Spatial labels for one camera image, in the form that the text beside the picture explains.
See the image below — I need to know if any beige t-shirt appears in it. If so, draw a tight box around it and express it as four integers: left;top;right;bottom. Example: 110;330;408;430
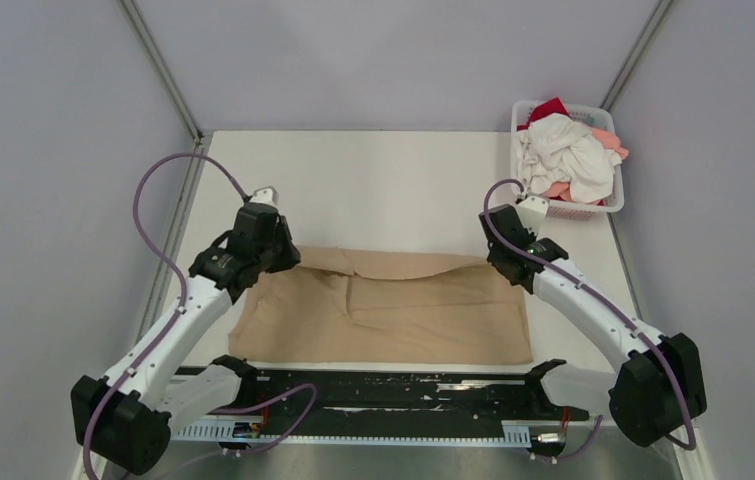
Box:
228;246;533;366

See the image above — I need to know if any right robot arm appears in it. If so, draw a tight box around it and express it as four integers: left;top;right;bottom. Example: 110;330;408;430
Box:
479;205;708;447

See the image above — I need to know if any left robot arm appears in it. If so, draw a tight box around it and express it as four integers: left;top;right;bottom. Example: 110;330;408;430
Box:
70;200;300;479

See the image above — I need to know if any white plastic laundry basket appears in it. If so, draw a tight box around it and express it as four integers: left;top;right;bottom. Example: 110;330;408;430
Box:
510;97;629;219

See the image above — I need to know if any pink t-shirt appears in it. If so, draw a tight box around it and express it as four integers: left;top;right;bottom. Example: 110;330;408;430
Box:
539;122;629;205

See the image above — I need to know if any white crumpled t-shirt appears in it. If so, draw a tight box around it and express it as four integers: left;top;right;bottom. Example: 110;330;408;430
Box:
513;113;623;204

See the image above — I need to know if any red t-shirt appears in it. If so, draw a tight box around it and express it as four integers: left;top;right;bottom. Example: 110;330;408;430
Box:
516;97;570;131

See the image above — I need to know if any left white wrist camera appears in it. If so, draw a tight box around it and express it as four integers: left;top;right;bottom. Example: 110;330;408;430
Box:
249;186;279;208

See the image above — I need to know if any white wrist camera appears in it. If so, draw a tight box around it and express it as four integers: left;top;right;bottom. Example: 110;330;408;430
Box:
249;186;279;208
515;195;549;235

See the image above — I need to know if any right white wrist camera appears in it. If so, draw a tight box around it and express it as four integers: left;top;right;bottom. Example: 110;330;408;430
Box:
515;195;549;235

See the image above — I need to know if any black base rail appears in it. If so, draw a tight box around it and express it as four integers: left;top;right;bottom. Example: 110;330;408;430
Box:
204;361;590;435

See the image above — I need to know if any white slotted cable duct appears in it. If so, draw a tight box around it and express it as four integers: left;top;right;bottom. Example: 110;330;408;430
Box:
171;417;533;449

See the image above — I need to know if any left aluminium frame post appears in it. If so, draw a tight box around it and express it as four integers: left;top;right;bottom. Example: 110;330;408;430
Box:
118;0;205;142

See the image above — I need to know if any aluminium frame post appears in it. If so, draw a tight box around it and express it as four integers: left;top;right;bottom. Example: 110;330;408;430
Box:
118;0;205;142
600;0;677;111

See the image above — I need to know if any right aluminium frame post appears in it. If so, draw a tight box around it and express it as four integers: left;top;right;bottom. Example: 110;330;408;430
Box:
600;0;677;111

